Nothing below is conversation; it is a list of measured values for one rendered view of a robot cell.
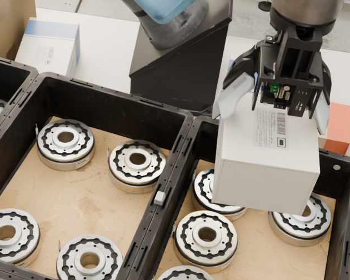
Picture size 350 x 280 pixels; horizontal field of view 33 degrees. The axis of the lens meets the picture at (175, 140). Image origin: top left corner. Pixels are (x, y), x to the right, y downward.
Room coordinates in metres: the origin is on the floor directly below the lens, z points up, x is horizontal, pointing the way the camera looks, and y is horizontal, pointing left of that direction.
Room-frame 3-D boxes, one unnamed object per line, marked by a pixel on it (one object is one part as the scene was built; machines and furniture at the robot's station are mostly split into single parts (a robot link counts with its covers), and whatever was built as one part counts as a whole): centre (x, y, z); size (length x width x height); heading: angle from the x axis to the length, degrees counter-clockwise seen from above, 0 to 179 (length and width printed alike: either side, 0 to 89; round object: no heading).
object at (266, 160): (0.57, -0.12, 1.09); 0.20 x 0.12 x 0.09; 179
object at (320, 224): (0.61, -0.23, 0.86); 0.10 x 0.10 x 0.01
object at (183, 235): (0.54, -0.07, 0.86); 0.10 x 0.10 x 0.01
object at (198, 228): (0.54, -0.07, 0.86); 0.05 x 0.05 x 0.01
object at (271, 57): (0.54, -0.12, 1.25); 0.09 x 0.08 x 0.12; 179
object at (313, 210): (0.61, -0.23, 0.86); 0.05 x 0.05 x 0.01
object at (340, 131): (0.94, -0.31, 0.74); 0.16 x 0.12 x 0.07; 84
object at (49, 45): (1.05, 0.32, 0.75); 0.20 x 0.12 x 0.09; 3
